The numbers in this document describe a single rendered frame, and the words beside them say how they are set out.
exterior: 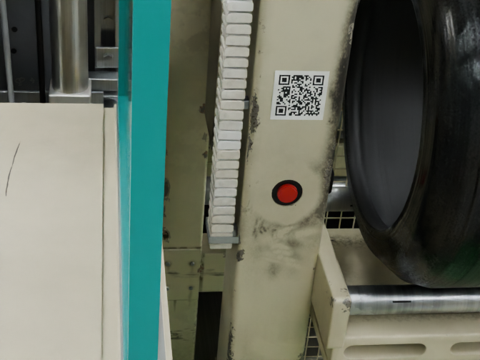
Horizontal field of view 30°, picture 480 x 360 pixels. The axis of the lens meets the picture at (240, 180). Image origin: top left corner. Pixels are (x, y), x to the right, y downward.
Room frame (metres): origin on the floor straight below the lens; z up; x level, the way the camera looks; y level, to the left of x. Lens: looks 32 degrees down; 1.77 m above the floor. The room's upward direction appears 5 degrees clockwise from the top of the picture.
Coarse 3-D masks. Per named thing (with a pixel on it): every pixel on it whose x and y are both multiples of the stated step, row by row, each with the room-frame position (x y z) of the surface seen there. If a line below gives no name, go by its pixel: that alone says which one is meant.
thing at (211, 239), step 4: (208, 228) 1.12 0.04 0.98; (208, 232) 1.11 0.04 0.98; (208, 236) 1.11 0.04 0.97; (212, 236) 1.10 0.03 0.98; (216, 236) 1.10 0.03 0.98; (220, 236) 1.10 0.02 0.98; (224, 236) 1.10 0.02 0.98; (228, 236) 1.10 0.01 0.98; (232, 236) 1.10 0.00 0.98; (236, 236) 1.10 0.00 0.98; (208, 240) 1.10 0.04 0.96; (212, 240) 1.10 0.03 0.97; (216, 240) 1.10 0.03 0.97; (220, 240) 1.10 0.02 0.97; (224, 240) 1.10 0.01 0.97; (228, 240) 1.10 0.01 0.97; (232, 240) 1.10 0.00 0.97; (236, 240) 1.10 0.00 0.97
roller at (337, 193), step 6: (336, 186) 1.36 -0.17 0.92; (342, 186) 1.36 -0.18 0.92; (348, 186) 1.36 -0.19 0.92; (336, 192) 1.34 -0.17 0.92; (342, 192) 1.35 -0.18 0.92; (348, 192) 1.35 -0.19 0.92; (330, 198) 1.33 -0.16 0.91; (336, 198) 1.34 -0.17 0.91; (342, 198) 1.34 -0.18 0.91; (348, 198) 1.34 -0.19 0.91; (330, 204) 1.33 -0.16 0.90; (336, 204) 1.33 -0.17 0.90; (342, 204) 1.33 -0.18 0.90; (348, 204) 1.33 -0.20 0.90; (330, 210) 1.33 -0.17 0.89; (336, 210) 1.33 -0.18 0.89; (342, 210) 1.34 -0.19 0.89; (348, 210) 1.34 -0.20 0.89
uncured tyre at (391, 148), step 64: (384, 0) 1.47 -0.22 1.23; (448, 0) 1.09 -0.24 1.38; (384, 64) 1.48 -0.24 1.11; (448, 64) 1.03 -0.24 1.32; (384, 128) 1.43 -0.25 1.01; (448, 128) 0.99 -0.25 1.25; (384, 192) 1.34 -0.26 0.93; (448, 192) 0.97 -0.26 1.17; (384, 256) 1.09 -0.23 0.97; (448, 256) 0.97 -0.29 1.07
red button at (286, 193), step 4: (284, 184) 1.11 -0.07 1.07; (288, 184) 1.11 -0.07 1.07; (280, 188) 1.10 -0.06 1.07; (284, 188) 1.10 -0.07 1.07; (288, 188) 1.10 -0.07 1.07; (292, 188) 1.10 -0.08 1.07; (280, 192) 1.10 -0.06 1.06; (284, 192) 1.10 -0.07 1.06; (288, 192) 1.10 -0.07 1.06; (292, 192) 1.10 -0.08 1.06; (296, 192) 1.11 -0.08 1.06; (280, 196) 1.10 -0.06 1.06; (284, 196) 1.10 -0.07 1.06; (288, 196) 1.10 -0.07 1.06; (292, 196) 1.10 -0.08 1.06; (280, 200) 1.10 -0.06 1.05; (284, 200) 1.10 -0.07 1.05; (288, 200) 1.10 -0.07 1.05; (292, 200) 1.10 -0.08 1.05
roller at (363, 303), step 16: (352, 288) 1.07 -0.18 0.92; (368, 288) 1.08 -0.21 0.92; (384, 288) 1.08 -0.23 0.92; (400, 288) 1.08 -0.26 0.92; (416, 288) 1.09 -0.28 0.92; (448, 288) 1.09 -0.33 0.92; (464, 288) 1.10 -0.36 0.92; (352, 304) 1.05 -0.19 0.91; (368, 304) 1.05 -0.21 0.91; (384, 304) 1.06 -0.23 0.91; (400, 304) 1.06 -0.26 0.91; (416, 304) 1.07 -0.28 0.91; (432, 304) 1.07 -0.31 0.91; (448, 304) 1.08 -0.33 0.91; (464, 304) 1.08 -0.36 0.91
